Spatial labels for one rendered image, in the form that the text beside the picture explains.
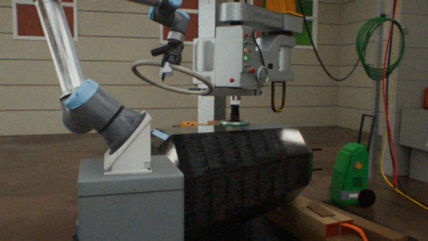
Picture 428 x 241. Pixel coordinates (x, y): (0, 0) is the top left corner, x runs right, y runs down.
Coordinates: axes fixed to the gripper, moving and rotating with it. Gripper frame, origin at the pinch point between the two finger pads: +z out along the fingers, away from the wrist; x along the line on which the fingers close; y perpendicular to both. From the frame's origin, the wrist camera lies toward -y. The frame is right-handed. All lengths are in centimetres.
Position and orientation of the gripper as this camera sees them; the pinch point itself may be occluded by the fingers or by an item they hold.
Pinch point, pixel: (160, 77)
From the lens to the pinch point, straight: 212.3
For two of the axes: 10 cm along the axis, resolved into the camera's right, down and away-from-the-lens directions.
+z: -2.3, 9.5, -2.0
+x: 0.7, 2.2, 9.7
